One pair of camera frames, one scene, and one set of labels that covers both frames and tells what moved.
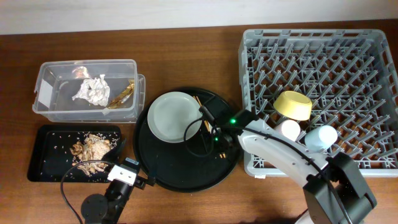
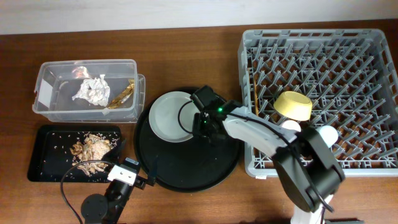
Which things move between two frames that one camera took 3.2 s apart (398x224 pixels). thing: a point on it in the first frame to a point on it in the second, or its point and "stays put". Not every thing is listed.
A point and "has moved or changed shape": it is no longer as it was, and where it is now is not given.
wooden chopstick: x=204 y=122 has moved or changed shape
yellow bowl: x=293 y=105 stays put
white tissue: x=96 y=91 stays put
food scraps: x=93 y=147 stays put
